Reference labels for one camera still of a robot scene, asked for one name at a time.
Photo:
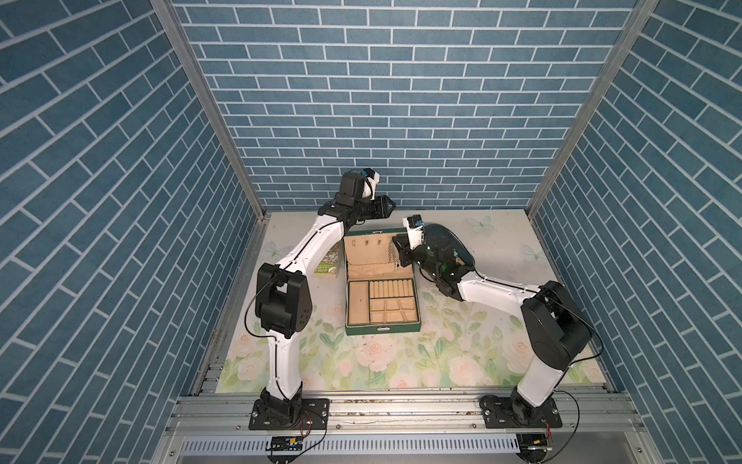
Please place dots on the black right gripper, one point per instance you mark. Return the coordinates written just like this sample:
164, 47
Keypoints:
406, 253

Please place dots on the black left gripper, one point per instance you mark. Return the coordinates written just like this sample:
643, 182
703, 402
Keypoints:
379, 207

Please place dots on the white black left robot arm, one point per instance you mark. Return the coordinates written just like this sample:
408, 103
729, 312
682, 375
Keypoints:
283, 302

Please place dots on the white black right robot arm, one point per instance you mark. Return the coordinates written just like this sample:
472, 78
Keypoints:
557, 331

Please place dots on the green jewelry box beige lining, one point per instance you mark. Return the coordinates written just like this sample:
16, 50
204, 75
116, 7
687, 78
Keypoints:
381, 295

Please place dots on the green treehouse paperback book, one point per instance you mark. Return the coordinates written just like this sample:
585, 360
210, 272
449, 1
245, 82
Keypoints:
329, 265

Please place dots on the floral table mat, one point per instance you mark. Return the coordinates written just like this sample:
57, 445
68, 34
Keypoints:
458, 345

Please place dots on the left small circuit board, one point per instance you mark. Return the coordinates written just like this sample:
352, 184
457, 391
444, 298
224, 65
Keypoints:
290, 444

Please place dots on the small circuit board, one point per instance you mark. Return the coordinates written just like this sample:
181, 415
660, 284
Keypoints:
533, 447
290, 444

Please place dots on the right small circuit board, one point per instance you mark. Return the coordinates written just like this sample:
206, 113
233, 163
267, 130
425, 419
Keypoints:
533, 447

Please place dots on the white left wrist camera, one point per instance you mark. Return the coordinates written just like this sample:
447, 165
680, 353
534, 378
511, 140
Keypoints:
371, 178

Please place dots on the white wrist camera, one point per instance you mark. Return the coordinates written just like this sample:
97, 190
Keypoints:
371, 178
414, 229

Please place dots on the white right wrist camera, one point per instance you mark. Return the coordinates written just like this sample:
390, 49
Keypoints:
414, 229

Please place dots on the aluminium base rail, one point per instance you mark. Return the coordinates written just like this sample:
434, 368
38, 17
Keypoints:
443, 426

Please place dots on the aluminium left corner post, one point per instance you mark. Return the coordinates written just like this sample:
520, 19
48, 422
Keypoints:
176, 34

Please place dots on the aluminium corner post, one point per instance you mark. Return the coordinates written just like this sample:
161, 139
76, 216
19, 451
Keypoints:
635, 23
176, 34

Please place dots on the aluminium right corner post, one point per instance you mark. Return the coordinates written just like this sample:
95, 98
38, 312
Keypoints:
635, 23

